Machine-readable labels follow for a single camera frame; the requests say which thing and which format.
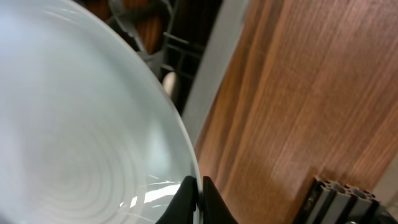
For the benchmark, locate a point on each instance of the light blue plate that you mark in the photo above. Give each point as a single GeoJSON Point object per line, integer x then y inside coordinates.
{"type": "Point", "coordinates": [88, 134]}

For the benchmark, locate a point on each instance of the grey dishwasher rack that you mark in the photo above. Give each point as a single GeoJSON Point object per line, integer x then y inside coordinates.
{"type": "Point", "coordinates": [192, 40]}

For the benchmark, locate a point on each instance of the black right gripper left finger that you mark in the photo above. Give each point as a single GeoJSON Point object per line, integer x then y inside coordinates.
{"type": "Point", "coordinates": [183, 204]}

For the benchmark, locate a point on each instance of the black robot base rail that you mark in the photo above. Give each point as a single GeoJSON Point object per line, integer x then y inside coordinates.
{"type": "Point", "coordinates": [329, 202]}

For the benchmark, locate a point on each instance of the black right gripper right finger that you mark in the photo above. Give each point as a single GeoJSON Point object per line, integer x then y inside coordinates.
{"type": "Point", "coordinates": [215, 210]}

